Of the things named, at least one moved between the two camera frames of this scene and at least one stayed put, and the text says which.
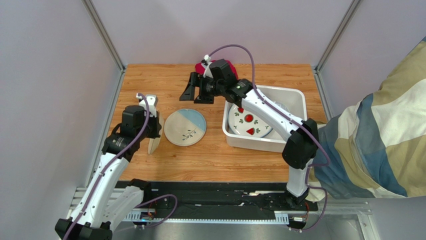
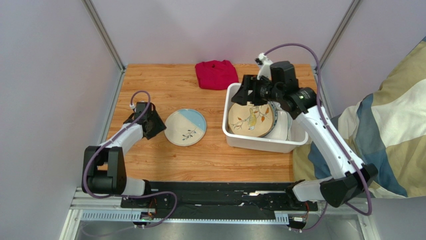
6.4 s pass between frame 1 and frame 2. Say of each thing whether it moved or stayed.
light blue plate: stayed
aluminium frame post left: stayed
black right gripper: moved
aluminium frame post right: stayed
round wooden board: moved
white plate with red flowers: moved
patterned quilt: stayed
